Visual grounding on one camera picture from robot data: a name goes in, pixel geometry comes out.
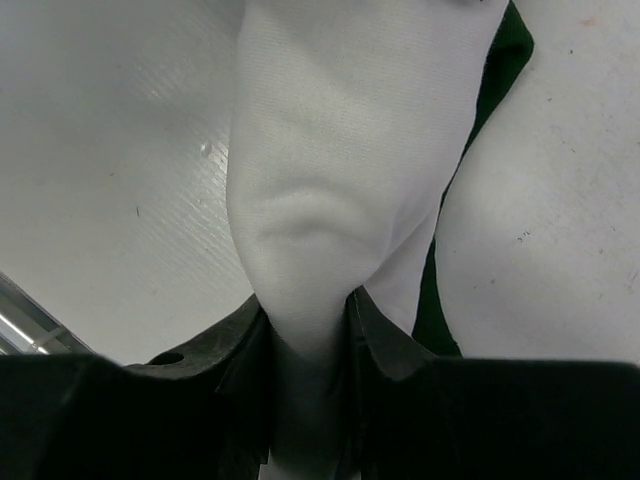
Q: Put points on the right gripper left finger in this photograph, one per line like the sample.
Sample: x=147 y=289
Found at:
x=197 y=411

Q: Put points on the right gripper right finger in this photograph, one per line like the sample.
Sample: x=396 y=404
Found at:
x=417 y=415

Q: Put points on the white and green t shirt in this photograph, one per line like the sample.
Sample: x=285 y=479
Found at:
x=350 y=120

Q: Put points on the aluminium frame rail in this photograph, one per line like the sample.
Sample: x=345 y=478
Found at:
x=28 y=329

